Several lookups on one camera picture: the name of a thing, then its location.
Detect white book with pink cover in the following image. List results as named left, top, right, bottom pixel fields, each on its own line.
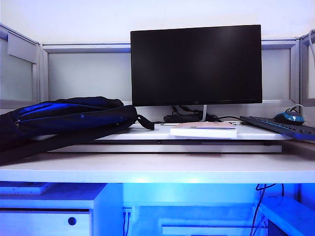
left=169, top=122, right=238, bottom=140

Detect dark blue backpack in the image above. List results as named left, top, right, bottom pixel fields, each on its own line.
left=0, top=96, right=155, bottom=166

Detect white desk riser board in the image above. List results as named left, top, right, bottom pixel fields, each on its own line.
left=31, top=122, right=294, bottom=154

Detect silver monitor stand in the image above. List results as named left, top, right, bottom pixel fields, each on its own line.
left=172, top=104, right=210, bottom=122

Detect black computer monitor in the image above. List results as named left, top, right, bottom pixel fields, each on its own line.
left=130, top=24, right=263, bottom=107

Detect black keyboard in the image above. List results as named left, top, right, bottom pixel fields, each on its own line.
left=239, top=115, right=315, bottom=142

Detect blue and black mouse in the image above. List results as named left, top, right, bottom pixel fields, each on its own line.
left=274, top=112, right=307, bottom=125

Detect white drawer cabinet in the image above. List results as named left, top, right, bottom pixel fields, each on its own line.
left=0, top=183, right=124, bottom=236

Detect flat white board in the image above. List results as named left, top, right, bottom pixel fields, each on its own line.
left=0, top=181, right=54, bottom=196

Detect white low shelf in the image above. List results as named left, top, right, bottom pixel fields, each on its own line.
left=258, top=196, right=315, bottom=236

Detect black monitor cables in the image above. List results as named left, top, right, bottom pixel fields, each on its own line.
left=163, top=105, right=243, bottom=124

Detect black cables under desk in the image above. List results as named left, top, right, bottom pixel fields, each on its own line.
left=248, top=183, right=285, bottom=236

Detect mouse cable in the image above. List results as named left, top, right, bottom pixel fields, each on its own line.
left=286, top=104, right=305, bottom=116

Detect white hanging cable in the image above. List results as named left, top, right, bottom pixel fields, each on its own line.
left=307, top=29, right=315, bottom=54

